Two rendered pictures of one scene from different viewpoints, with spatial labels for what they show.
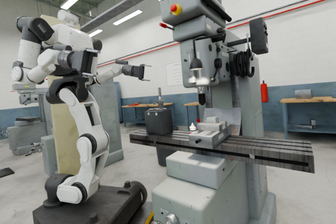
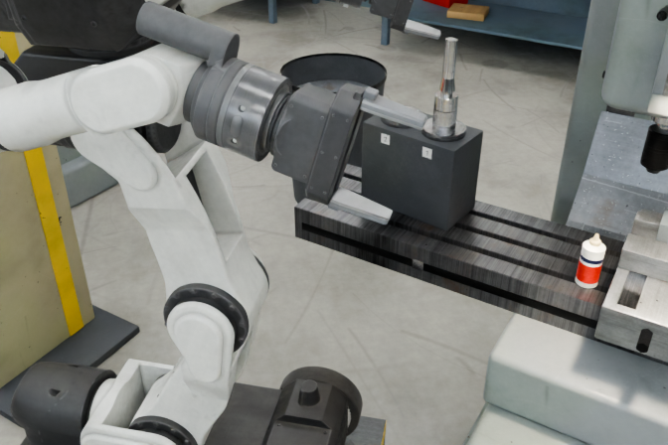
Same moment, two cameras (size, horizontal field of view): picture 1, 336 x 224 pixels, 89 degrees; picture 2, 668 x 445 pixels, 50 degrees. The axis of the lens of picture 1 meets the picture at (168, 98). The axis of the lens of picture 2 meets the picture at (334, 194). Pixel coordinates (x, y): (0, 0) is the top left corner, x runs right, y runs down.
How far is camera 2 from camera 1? 0.68 m
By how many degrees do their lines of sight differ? 30
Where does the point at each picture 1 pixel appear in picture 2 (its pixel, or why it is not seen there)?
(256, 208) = not seen: outside the picture
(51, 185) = (45, 415)
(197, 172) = (615, 424)
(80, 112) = (182, 215)
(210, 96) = not seen: hidden behind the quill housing
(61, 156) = not seen: outside the picture
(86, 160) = (216, 377)
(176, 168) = (530, 395)
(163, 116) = (457, 168)
